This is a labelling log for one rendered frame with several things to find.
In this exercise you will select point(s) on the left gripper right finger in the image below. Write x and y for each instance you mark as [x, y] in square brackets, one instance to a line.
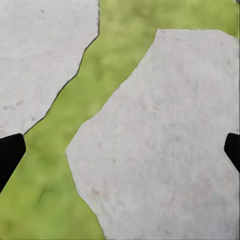
[232, 148]

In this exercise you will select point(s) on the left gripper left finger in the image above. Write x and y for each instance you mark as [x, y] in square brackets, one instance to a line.
[12, 150]

